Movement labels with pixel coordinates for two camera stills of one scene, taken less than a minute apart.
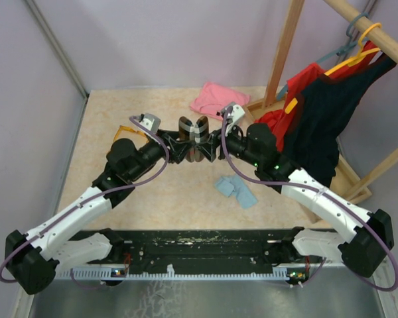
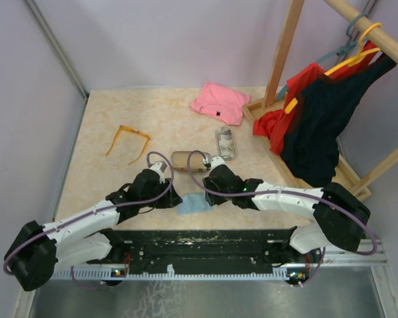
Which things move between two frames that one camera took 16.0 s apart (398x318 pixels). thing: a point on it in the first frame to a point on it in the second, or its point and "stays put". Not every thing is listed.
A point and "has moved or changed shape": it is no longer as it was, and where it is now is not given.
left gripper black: (177, 148) to (172, 198)
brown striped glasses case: (194, 133) to (179, 161)
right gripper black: (210, 146) to (213, 199)
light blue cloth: (234, 185) has moved or changed shape
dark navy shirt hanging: (321, 112) stays put
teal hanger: (339, 50) stays put
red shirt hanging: (281, 120) stays put
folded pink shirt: (212, 98) stays put
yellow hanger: (357, 57) stays put
